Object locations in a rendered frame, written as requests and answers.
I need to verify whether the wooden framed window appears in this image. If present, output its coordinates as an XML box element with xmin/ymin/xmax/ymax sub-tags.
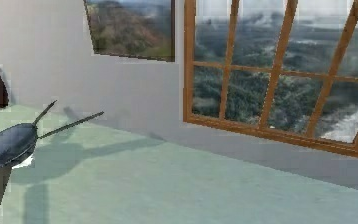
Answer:
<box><xmin>182</xmin><ymin>0</ymin><xmax>358</xmax><ymax>159</ymax></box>

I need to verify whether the frameless window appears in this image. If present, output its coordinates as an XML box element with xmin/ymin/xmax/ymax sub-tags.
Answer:
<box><xmin>83</xmin><ymin>0</ymin><xmax>177</xmax><ymax>63</ymax></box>

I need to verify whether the dark grey chair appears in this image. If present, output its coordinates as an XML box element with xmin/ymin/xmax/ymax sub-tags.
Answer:
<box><xmin>0</xmin><ymin>99</ymin><xmax>105</xmax><ymax>219</ymax></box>

